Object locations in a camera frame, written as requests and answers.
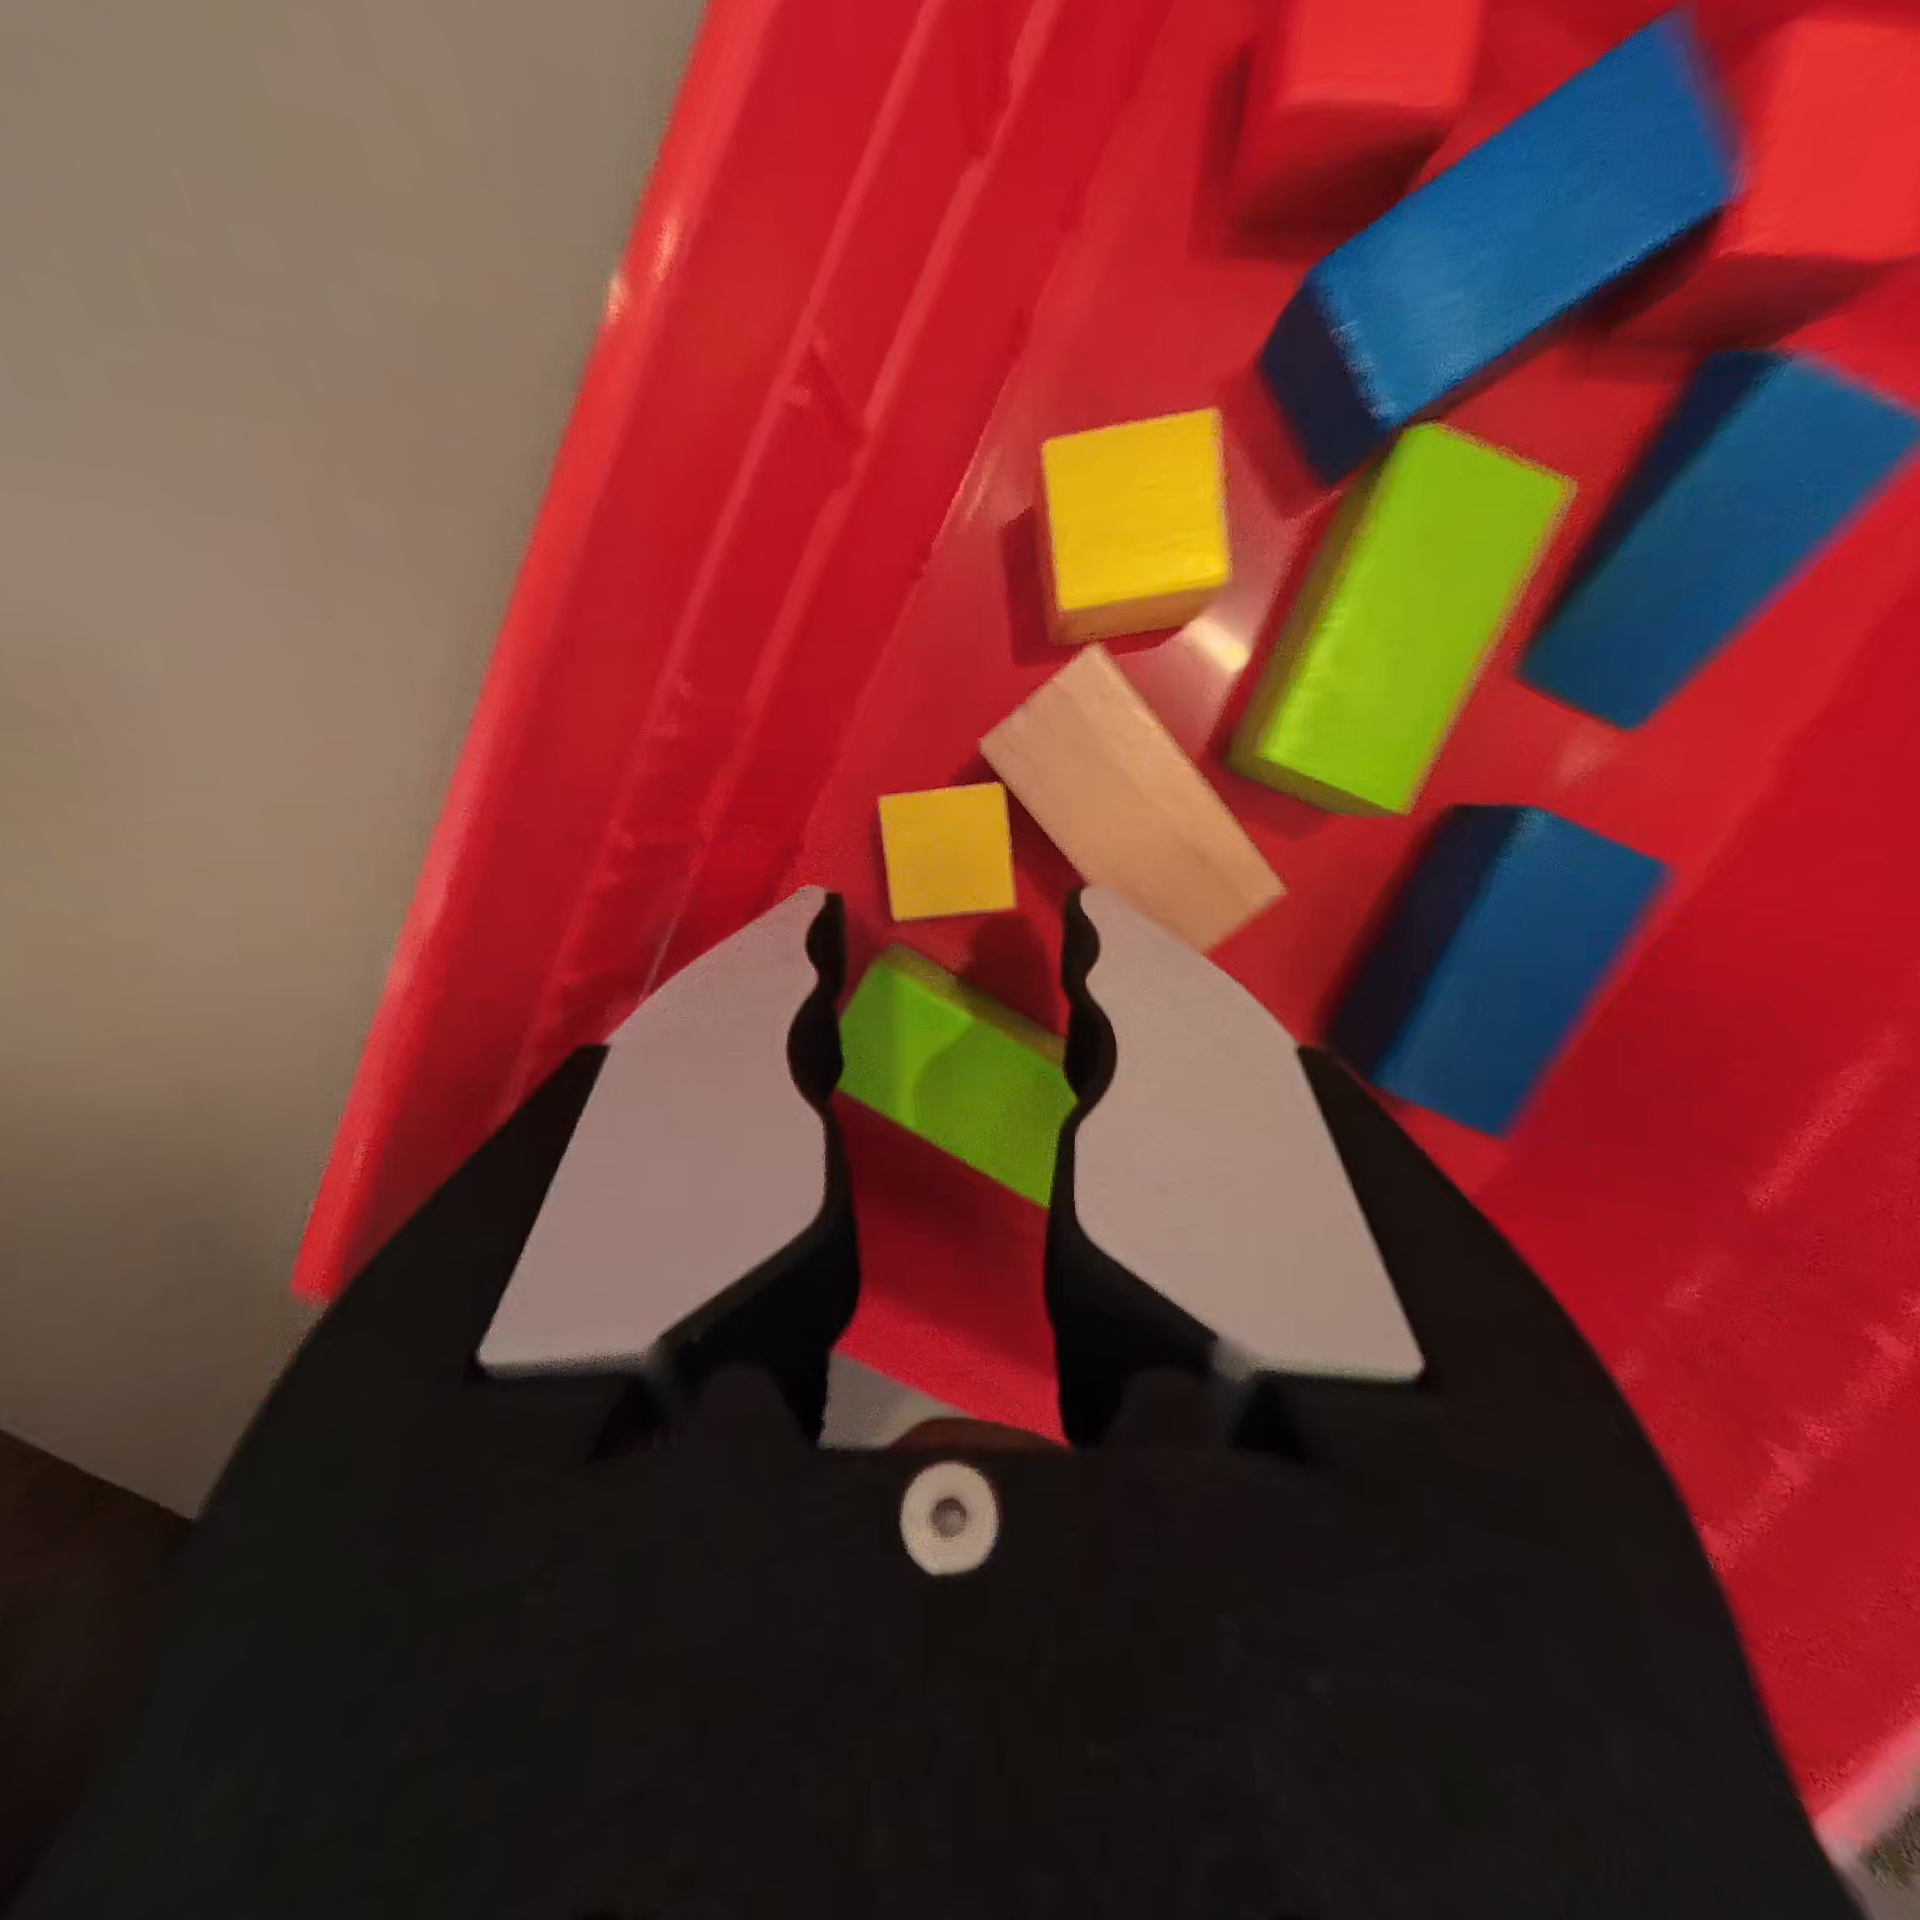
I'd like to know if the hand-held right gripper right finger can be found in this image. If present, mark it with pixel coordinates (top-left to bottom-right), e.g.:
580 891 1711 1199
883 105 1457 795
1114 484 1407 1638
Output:
1041 882 1428 1398

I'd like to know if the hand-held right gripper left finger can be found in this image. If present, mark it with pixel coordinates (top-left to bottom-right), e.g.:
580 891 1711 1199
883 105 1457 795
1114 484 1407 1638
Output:
479 888 864 1398

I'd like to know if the red plastic bin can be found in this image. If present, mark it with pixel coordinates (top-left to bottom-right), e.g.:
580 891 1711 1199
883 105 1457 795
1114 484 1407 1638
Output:
292 0 1920 1848

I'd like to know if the pile of coloured wooden blocks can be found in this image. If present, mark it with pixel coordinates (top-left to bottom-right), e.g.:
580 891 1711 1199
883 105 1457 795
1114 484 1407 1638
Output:
834 0 1920 1213

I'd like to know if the grey desk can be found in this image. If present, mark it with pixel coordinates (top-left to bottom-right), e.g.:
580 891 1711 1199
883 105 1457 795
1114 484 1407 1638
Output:
0 0 716 1518

